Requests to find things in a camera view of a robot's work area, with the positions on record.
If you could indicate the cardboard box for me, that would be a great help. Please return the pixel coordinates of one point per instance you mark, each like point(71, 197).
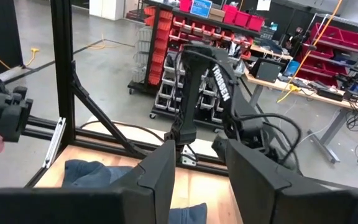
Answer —
point(217, 14)

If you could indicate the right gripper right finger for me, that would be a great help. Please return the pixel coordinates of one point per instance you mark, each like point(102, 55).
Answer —
point(275, 202)

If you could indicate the rolling rack with bins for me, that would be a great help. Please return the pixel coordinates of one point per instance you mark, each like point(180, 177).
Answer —
point(160, 46)

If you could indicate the wooden workbench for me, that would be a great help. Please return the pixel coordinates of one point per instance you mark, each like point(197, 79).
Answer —
point(275, 84)

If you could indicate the blue box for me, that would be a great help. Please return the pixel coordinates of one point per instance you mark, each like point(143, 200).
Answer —
point(201, 7)

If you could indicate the red bin wall rack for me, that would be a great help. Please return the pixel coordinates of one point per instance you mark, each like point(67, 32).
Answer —
point(337, 37)

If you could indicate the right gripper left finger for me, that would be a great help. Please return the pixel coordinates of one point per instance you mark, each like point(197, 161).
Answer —
point(157, 186)

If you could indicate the black upright panel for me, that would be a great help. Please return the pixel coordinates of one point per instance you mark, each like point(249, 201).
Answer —
point(8, 37)

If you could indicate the black aluminium frame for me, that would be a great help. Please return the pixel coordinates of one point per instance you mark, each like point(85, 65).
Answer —
point(62, 77)

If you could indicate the white aluminium strip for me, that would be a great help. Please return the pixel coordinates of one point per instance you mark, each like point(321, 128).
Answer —
point(54, 143)

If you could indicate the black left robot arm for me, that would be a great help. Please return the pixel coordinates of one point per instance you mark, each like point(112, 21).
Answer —
point(194, 93)

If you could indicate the white cabinet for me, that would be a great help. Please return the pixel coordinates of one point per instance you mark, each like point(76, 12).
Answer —
point(110, 9)

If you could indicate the black equipment box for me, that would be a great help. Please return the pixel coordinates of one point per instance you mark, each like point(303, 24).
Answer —
point(267, 72)

